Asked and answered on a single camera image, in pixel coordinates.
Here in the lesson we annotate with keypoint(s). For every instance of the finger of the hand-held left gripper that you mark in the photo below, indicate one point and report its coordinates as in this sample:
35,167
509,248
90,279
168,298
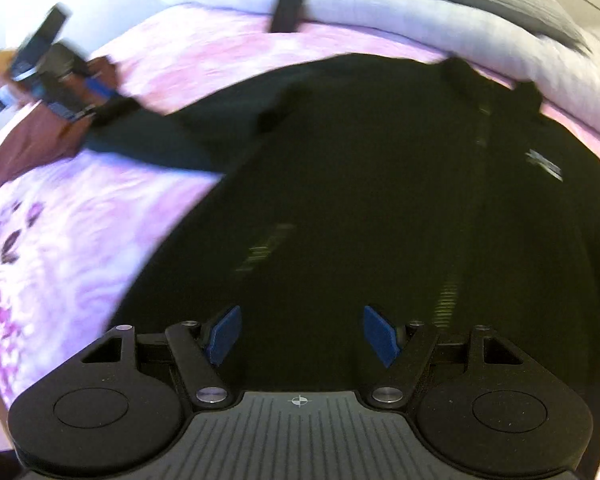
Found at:
102,89

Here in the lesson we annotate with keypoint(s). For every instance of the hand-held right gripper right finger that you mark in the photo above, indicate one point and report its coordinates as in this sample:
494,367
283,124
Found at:
380,335

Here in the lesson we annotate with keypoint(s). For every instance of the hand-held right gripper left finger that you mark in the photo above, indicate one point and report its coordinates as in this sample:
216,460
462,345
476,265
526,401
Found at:
225,332

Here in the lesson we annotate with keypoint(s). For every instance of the brown knitted garment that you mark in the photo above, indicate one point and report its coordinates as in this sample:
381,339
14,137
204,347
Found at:
25,135

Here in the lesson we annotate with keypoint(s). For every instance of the black garment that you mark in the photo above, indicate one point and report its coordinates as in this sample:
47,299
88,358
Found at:
355,185

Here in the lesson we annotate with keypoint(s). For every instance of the pink floral blanket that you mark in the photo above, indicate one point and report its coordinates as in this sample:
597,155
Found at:
80,220

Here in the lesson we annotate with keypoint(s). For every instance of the white striped rolled quilt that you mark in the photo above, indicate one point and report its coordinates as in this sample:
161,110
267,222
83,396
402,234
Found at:
355,0

